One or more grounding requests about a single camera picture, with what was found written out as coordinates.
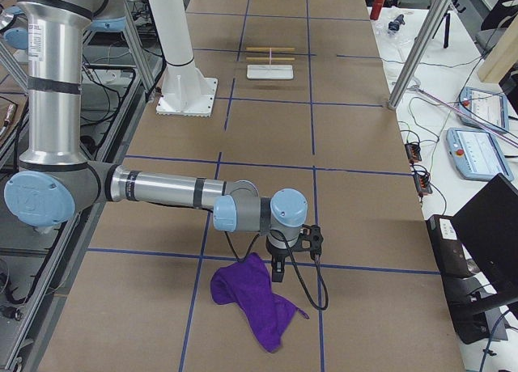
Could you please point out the aluminium frame post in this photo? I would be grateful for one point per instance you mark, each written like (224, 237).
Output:
(429, 26)

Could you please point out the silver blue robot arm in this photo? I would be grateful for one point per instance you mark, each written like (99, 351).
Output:
(56, 181)

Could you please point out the red water bottle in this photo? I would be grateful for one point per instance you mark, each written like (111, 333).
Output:
(377, 5)

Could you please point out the front wooden rack rod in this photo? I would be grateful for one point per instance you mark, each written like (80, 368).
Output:
(270, 59)

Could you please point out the dark blue folded umbrella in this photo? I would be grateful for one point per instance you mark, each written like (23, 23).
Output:
(395, 25)

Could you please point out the rear wooden rack rod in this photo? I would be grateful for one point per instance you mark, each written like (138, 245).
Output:
(270, 49)

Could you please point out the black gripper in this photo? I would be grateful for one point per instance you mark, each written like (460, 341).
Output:
(277, 252)

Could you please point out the near teach pendant tablet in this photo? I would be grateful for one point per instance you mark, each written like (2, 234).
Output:
(476, 154)

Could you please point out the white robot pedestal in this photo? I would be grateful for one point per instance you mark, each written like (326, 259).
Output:
(184, 91)

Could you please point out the teach pendant tablet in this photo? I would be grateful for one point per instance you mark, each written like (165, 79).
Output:
(476, 154)
(484, 107)

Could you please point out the white rack base tray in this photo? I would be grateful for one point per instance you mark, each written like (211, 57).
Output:
(270, 72)

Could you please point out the purple towel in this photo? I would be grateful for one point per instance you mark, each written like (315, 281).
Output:
(248, 285)

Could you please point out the wooden rack rod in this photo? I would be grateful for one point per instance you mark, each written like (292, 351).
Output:
(270, 59)
(270, 49)

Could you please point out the far teach pendant tablet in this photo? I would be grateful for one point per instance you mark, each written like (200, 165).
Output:
(484, 107)

